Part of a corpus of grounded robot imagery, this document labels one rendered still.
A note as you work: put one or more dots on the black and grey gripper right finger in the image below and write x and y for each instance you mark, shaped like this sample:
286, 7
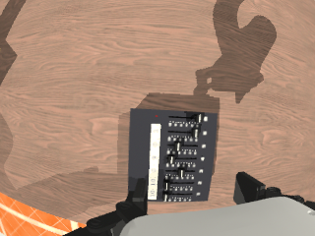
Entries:
248, 189

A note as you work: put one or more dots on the black lighting desk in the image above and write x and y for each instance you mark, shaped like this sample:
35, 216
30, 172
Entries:
158, 137

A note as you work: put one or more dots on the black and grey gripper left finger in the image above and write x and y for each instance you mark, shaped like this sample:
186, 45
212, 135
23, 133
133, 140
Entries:
111, 224

